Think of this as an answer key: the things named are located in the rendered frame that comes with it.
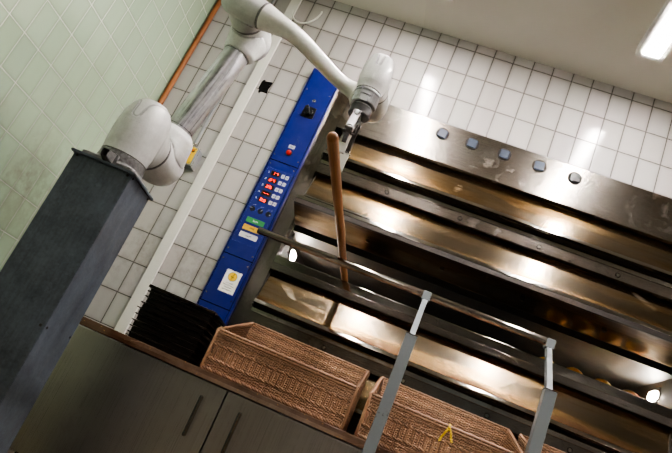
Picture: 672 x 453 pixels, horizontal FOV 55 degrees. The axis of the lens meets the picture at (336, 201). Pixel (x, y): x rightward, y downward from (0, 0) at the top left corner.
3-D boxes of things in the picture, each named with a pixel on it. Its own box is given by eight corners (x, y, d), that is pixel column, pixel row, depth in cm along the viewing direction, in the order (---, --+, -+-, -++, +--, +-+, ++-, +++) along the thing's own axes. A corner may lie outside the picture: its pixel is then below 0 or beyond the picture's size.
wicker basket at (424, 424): (355, 440, 259) (380, 375, 268) (490, 499, 248) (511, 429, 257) (351, 434, 214) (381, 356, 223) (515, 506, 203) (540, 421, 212)
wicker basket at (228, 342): (223, 381, 270) (251, 320, 279) (346, 436, 260) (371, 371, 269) (196, 366, 224) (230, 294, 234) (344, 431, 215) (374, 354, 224)
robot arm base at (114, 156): (74, 146, 192) (84, 130, 194) (98, 174, 212) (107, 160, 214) (128, 167, 190) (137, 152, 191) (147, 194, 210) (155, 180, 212)
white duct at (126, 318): (80, 394, 273) (298, -11, 349) (90, 398, 272) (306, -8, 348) (79, 393, 271) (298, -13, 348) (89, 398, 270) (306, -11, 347)
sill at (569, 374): (274, 265, 296) (278, 258, 298) (670, 422, 263) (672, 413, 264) (273, 262, 291) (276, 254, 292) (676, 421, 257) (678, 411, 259)
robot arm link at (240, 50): (114, 156, 217) (136, 182, 237) (152, 178, 213) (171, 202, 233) (240, -4, 240) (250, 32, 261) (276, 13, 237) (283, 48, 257)
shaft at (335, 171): (335, 142, 158) (340, 132, 159) (324, 138, 158) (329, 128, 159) (347, 298, 317) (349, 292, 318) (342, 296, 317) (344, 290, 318)
